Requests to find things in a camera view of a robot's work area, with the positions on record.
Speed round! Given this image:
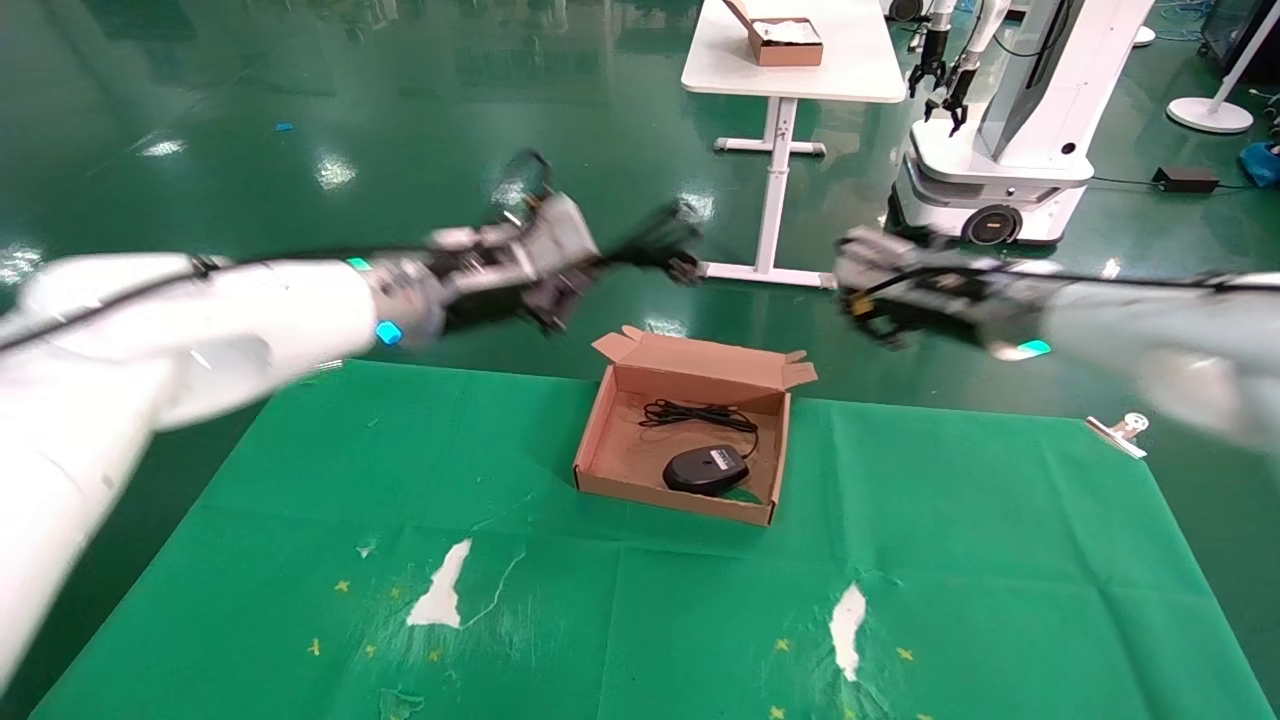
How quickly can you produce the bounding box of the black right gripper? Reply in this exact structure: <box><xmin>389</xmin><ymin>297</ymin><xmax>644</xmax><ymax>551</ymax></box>
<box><xmin>850</xmin><ymin>226</ymin><xmax>1006</xmax><ymax>351</ymax></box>

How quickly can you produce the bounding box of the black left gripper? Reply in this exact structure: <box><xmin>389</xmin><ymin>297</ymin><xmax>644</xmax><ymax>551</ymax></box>
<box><xmin>445</xmin><ymin>238</ymin><xmax>636</xmax><ymax>334</ymax></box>

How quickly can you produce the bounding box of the black wired computer mouse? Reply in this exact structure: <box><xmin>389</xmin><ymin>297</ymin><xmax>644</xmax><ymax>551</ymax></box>
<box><xmin>640</xmin><ymin>398</ymin><xmax>761</xmax><ymax>497</ymax></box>

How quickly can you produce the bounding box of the open brown cardboard box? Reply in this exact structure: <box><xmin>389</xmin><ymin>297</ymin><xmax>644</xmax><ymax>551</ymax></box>
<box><xmin>573</xmin><ymin>325</ymin><xmax>818</xmax><ymax>528</ymax></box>

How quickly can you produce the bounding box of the brown box with white contents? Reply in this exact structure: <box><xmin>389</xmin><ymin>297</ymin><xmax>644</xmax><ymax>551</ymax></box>
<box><xmin>722</xmin><ymin>0</ymin><xmax>824</xmax><ymax>68</ymax></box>

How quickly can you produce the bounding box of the white wheeled background robot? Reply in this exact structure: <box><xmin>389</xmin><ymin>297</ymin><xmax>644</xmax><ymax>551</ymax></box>
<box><xmin>888</xmin><ymin>0</ymin><xmax>1156</xmax><ymax>248</ymax></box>

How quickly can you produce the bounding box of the white height-adjustable table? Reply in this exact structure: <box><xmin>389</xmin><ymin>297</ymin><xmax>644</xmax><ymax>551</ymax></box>
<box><xmin>681</xmin><ymin>0</ymin><xmax>908</xmax><ymax>292</ymax></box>

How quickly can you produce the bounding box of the silver metal table clip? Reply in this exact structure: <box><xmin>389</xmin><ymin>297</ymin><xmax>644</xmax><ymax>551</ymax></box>
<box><xmin>1085</xmin><ymin>412</ymin><xmax>1148</xmax><ymax>460</ymax></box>

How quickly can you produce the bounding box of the black power adapter brick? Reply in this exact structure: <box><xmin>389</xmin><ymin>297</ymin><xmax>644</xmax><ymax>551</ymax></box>
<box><xmin>1152</xmin><ymin>165</ymin><xmax>1220</xmax><ymax>195</ymax></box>

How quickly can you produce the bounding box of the green table cloth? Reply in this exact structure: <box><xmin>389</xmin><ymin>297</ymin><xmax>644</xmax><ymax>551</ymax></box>
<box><xmin>30</xmin><ymin>358</ymin><xmax>1273</xmax><ymax>720</ymax></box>

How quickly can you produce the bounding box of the white floor stand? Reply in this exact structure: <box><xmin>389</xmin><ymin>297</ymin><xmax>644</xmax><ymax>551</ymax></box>
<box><xmin>1166</xmin><ymin>0</ymin><xmax>1280</xmax><ymax>135</ymax></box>

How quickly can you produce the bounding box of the blue plastic shoe cover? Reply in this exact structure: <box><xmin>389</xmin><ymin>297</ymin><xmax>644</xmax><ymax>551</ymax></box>
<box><xmin>1241</xmin><ymin>140</ymin><xmax>1280</xmax><ymax>188</ymax></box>

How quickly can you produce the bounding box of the black cabinet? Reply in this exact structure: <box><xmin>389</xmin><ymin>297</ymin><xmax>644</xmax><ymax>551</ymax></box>
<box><xmin>1200</xmin><ymin>0</ymin><xmax>1280</xmax><ymax>86</ymax></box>

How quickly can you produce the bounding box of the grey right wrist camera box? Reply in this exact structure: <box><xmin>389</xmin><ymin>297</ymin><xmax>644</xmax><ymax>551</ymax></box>
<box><xmin>835</xmin><ymin>225</ymin><xmax>946</xmax><ymax>296</ymax></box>

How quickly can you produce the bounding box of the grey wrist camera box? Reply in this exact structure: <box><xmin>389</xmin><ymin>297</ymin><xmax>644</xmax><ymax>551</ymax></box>
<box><xmin>835</xmin><ymin>225</ymin><xmax>946</xmax><ymax>296</ymax></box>
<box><xmin>428</xmin><ymin>190</ymin><xmax>603</xmax><ymax>293</ymax></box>

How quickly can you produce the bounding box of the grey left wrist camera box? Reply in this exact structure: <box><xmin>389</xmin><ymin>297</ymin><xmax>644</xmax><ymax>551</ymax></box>
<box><xmin>428</xmin><ymin>190</ymin><xmax>603</xmax><ymax>293</ymax></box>

